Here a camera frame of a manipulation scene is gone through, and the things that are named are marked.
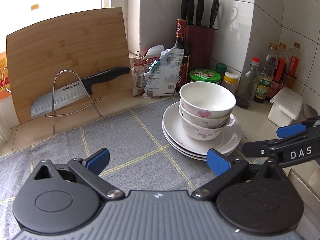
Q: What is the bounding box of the grey checked dish mat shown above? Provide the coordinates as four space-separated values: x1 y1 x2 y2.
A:
0 95 261 240

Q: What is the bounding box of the green lid small jar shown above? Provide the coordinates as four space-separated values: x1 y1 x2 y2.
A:
215 63 227 80

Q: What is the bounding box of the yellow lid spice jar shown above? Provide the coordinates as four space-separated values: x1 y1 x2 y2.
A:
221 72 239 94

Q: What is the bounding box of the orange cooking wine jug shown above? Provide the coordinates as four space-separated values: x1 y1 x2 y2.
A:
0 51 11 100

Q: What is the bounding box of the red white packet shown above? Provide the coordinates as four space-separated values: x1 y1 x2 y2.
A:
130 44 164 96

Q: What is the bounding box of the black handled santoku knife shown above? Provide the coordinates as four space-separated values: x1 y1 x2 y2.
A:
30 67 130 119

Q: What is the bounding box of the white seasoning box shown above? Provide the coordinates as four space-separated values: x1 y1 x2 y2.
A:
268 87 302 127

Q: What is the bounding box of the floral bowl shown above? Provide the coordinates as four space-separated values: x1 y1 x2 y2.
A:
179 105 231 128
180 115 231 141

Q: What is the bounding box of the wire board stand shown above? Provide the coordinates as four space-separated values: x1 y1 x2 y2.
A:
43 69 103 134

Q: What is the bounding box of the dark red knife block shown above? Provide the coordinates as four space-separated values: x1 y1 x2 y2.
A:
181 0 220 72

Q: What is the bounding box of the bamboo cutting board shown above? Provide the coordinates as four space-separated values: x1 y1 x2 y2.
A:
6 7 130 124

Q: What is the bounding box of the dark soy sauce bottle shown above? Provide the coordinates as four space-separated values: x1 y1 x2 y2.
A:
174 19 190 92

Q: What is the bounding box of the amber vinegar bottle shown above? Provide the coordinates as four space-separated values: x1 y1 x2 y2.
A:
284 42 302 89

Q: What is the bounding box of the green lid sauce jar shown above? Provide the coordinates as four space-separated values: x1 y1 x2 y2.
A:
189 69 221 84

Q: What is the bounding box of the red label sauce bottle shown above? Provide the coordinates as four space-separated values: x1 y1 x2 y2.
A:
266 42 289 101

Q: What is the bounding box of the white bowl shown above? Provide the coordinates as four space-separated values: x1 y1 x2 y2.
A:
180 81 236 119

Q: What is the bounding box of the green label oil bottle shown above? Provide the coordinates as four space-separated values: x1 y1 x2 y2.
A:
253 43 278 103

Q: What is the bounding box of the white clipped plastic bag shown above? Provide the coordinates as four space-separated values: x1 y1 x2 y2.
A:
143 48 183 98

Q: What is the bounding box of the clear glass oil bottle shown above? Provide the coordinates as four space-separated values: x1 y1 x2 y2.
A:
234 57 260 109

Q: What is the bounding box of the white plate with fruit print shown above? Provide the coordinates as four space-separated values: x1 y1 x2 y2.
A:
162 102 242 156

